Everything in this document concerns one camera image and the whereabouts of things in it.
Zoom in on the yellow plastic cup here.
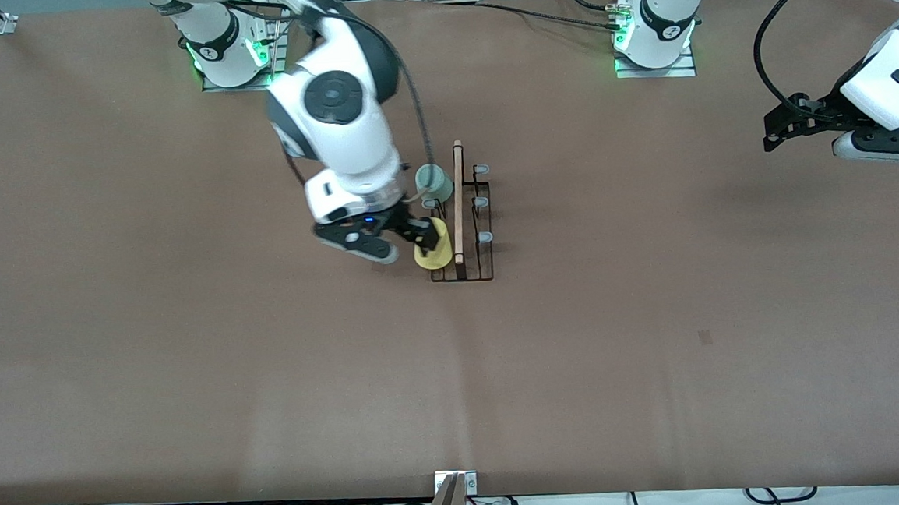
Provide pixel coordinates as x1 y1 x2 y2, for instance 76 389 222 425
411 216 456 272

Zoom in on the black wire cup holder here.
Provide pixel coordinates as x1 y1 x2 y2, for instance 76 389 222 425
418 139 497 286

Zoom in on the pale green plastic cup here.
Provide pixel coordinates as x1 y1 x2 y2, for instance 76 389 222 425
414 161 457 207

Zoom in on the brown table cover mat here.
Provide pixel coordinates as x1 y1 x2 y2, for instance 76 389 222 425
0 0 899 505

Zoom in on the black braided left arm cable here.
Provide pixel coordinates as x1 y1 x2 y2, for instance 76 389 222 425
749 0 857 121

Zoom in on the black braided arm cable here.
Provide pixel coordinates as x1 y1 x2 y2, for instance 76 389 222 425
326 2 439 175
749 0 857 121

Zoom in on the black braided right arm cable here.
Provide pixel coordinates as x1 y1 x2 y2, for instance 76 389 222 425
326 2 439 175

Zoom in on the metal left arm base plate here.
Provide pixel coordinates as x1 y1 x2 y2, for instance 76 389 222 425
612 30 699 83

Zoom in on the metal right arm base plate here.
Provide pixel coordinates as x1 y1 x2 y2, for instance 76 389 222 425
196 3 289 94

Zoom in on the small metal bracket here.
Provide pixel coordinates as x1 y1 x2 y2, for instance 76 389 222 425
434 469 479 497

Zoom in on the long black cable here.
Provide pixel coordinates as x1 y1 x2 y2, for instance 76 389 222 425
434 0 626 43

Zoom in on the black looped cable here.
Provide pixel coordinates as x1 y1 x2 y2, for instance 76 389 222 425
744 483 819 505

